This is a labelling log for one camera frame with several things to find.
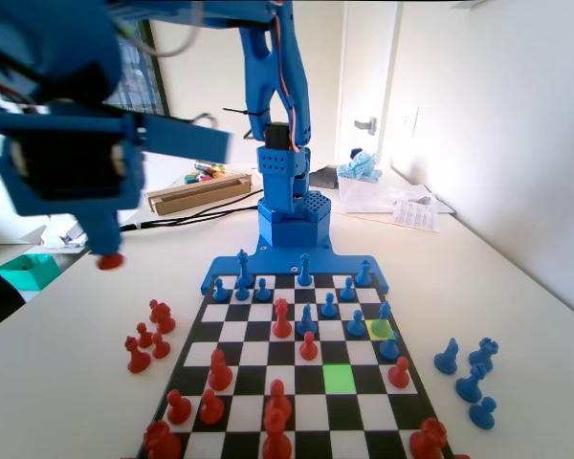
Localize black framed poster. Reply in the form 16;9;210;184
105;21;169;117

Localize clear handled screwdriver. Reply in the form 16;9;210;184
193;161;229;176

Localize black and white chessboard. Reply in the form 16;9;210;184
136;272;458;459

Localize black zip tie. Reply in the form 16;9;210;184
222;107;272;119

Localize tall red chess piece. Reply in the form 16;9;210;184
265;379;293;417
261;408;294;459

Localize white door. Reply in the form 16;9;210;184
337;0;403;166

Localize white paper sheets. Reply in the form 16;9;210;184
338;177;455;215

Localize blue piece edge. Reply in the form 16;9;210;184
297;252;314;289

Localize black cable bundle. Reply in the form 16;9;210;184
76;188;264;250

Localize crumpled paper pile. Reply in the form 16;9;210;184
26;214;125;251

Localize red queen piece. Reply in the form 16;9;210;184
271;297;292;339

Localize metal door handle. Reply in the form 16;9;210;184
353;116;379;138

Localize colourful marker set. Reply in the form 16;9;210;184
184;171;224;186

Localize black camera cable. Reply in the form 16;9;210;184
190;110;250;140

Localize long cardboard box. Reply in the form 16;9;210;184
143;172;254;217

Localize green plastic bin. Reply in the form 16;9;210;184
0;253;59;292

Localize red chess knight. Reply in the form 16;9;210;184
148;298;177;336

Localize blue and white cloth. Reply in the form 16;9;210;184
337;147;384;184

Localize printed paper sheet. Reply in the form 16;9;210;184
390;198;442;234

